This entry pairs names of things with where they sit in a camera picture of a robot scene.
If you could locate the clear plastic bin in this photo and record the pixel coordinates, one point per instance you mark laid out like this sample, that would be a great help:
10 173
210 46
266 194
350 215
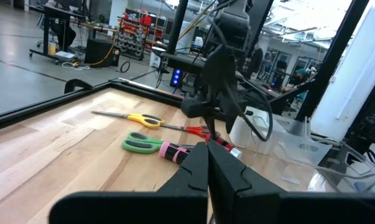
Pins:
345 174

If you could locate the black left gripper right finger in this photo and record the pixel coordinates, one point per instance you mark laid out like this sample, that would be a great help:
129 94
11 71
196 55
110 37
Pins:
230 193

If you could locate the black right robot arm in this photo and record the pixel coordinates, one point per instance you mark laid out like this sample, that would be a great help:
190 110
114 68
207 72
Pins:
234 21

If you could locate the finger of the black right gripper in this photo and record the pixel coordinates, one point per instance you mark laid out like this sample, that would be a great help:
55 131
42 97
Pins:
230 112
211 126

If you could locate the person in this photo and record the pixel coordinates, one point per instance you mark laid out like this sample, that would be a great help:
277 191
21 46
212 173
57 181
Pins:
300 74
64 34

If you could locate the black table clamp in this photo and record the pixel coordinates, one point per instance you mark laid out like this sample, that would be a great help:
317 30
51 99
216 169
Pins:
75 84

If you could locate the black box blue lights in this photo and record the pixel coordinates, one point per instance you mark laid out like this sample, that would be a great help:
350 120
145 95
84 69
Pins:
176 77

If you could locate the black box on floor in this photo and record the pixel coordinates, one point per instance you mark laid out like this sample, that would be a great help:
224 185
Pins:
100 53

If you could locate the yellow container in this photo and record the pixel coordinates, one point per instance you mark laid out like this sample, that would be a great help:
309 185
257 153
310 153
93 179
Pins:
52 49

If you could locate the red paint bottle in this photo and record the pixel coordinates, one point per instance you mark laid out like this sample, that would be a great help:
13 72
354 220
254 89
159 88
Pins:
224 143

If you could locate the black upright frame post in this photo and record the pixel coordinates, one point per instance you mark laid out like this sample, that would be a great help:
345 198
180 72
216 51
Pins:
330 62
177 25

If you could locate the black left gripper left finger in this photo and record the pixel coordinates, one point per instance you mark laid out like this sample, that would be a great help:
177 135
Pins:
187 186

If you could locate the shelf with red bins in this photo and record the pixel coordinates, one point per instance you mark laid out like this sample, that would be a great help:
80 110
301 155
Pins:
132 37

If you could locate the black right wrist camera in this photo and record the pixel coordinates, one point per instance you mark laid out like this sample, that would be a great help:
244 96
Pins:
193 107

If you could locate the pink paint bottle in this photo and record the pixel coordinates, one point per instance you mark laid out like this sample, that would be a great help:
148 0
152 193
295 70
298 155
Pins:
171 152

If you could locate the black background desk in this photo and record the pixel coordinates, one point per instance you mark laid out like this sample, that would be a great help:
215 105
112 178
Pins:
46 31

